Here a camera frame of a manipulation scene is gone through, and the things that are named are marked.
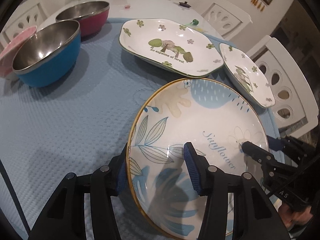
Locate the small octagonal forest plate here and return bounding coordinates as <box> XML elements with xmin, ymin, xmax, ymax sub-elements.
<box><xmin>219</xmin><ymin>43</ymin><xmax>275</xmax><ymax>108</ymax></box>

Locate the round sunflower ceramic plate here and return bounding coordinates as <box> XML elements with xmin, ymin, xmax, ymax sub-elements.
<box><xmin>126</xmin><ymin>79</ymin><xmax>268</xmax><ymax>239</ymax></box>

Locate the white chair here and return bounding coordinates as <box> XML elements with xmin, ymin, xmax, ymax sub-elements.
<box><xmin>247</xmin><ymin>35</ymin><xmax>319</xmax><ymax>138</ymax></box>
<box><xmin>201</xmin><ymin>0</ymin><xmax>253</xmax><ymax>41</ymax></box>
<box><xmin>1</xmin><ymin>0</ymin><xmax>47</xmax><ymax>50</ymax></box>

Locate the white chair near right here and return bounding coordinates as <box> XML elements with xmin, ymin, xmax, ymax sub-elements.
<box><xmin>247</xmin><ymin>35</ymin><xmax>319</xmax><ymax>138</ymax></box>

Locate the pink ceramic bowl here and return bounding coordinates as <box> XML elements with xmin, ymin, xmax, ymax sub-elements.
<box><xmin>1</xmin><ymin>25</ymin><xmax>37</xmax><ymax>80</ymax></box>

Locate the large octagonal forest plate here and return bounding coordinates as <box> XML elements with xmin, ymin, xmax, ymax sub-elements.
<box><xmin>119</xmin><ymin>19</ymin><xmax>223</xmax><ymax>78</ymax></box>

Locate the magenta steel bowl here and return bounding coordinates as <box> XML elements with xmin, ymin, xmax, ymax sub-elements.
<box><xmin>55</xmin><ymin>1</ymin><xmax>110</xmax><ymax>37</ymax></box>

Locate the white chair far left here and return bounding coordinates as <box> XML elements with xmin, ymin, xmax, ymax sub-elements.
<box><xmin>1</xmin><ymin>0</ymin><xmax>47</xmax><ymax>50</ymax></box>

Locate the blue steel bowl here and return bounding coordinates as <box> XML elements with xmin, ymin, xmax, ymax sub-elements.
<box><xmin>12</xmin><ymin>20</ymin><xmax>81</xmax><ymax>88</ymax></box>

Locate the white chair far right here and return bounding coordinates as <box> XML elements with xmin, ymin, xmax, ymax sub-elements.
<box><xmin>201</xmin><ymin>0</ymin><xmax>253</xmax><ymax>41</ymax></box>

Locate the small black lid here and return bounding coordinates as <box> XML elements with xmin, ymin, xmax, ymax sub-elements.
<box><xmin>179</xmin><ymin>1</ymin><xmax>191</xmax><ymax>8</ymax></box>

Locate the person's right hand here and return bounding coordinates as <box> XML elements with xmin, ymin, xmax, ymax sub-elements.
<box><xmin>278</xmin><ymin>202</ymin><xmax>313</xmax><ymax>233</ymax></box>

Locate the green pin toy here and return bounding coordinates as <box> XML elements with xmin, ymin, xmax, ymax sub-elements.
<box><xmin>186</xmin><ymin>19</ymin><xmax>199</xmax><ymax>27</ymax></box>

